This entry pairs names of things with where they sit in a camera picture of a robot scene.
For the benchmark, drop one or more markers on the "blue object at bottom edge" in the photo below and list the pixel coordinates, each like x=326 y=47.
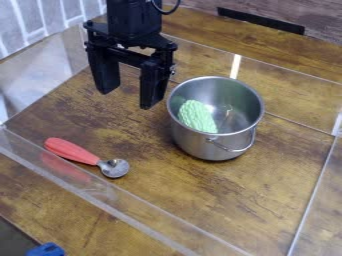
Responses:
x=48 y=249

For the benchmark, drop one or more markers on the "black strip on table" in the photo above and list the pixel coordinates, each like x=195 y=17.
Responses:
x=263 y=21

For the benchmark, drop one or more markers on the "stainless steel pot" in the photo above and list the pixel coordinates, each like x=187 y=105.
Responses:
x=237 y=108

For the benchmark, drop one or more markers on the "clear acrylic enclosure wall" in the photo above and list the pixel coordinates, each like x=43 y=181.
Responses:
x=270 y=203

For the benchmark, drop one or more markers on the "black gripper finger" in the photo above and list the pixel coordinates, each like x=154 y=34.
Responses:
x=157 y=68
x=104 y=68

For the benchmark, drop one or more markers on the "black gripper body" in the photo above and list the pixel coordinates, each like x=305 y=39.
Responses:
x=128 y=38

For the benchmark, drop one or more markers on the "pink handled metal spoon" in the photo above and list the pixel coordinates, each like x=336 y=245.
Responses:
x=112 y=168

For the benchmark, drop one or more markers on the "green knitted toy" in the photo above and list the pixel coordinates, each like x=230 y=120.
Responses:
x=195 y=116

